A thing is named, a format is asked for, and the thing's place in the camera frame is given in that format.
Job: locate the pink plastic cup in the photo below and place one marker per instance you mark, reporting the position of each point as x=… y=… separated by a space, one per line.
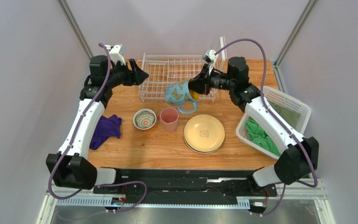
x=169 y=118

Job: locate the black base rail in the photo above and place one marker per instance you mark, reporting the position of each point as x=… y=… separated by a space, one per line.
x=185 y=187

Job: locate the orange bowl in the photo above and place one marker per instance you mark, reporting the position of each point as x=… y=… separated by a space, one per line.
x=139 y=112

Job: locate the blue butterfly mug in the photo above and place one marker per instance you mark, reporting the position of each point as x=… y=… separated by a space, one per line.
x=179 y=94

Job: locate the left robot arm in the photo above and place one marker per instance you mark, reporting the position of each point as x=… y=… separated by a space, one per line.
x=69 y=167

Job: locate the white green-rimmed plate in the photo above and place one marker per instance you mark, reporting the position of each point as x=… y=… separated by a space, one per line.
x=203 y=146

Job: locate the yellow plate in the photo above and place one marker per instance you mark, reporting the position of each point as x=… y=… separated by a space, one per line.
x=205 y=127

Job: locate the small white cup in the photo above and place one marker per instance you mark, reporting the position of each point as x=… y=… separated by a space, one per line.
x=144 y=119

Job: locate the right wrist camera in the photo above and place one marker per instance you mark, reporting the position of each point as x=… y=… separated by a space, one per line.
x=210 y=57

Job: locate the white plastic basket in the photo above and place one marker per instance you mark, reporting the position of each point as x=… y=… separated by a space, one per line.
x=290 y=102

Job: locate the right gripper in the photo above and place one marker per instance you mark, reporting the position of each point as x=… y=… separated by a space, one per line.
x=204 y=82

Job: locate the white wire dish rack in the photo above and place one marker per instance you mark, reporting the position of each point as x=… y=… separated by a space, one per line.
x=164 y=70

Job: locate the olive green towel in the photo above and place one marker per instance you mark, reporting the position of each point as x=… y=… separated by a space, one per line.
x=288 y=115

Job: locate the purple cloth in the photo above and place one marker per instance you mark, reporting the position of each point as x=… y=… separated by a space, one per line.
x=105 y=128

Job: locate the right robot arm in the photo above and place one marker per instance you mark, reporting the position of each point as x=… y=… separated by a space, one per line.
x=299 y=155

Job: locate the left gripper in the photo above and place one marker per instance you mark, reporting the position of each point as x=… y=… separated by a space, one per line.
x=135 y=77

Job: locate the bright green towel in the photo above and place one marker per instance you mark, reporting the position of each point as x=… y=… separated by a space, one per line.
x=259 y=137

